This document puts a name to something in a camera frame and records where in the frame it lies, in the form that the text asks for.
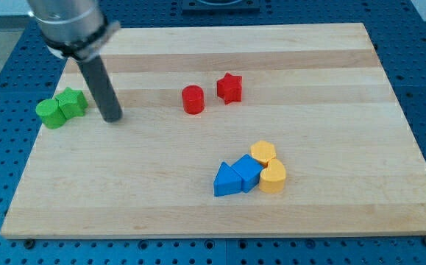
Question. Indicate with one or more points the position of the yellow heart block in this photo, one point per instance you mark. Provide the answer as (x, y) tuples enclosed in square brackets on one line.
[(272, 178)]

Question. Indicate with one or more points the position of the green star block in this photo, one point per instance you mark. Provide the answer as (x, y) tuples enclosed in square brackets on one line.
[(72, 103)]

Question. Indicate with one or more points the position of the red star block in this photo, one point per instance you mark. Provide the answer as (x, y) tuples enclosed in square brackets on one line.
[(229, 88)]

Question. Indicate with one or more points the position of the blue cube block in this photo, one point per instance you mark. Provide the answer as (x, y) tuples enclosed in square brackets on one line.
[(249, 170)]

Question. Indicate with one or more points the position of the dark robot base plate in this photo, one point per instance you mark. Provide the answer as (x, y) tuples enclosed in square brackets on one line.
[(214, 6)]

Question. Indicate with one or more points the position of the green cylinder block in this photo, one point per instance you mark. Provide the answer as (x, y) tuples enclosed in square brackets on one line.
[(50, 113)]

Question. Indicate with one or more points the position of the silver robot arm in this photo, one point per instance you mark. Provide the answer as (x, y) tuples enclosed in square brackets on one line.
[(76, 29)]

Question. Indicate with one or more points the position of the yellow hexagon block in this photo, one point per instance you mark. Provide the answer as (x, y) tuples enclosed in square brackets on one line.
[(263, 152)]

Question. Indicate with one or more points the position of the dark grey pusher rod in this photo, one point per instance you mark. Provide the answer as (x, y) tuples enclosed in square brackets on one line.
[(101, 89)]

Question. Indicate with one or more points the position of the red cylinder block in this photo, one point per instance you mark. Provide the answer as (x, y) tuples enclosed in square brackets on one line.
[(193, 99)]

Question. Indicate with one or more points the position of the blue triangle block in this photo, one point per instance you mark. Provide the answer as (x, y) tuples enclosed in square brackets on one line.
[(227, 181)]

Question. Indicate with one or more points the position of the wooden board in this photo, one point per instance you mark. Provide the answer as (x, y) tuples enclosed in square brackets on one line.
[(318, 92)]

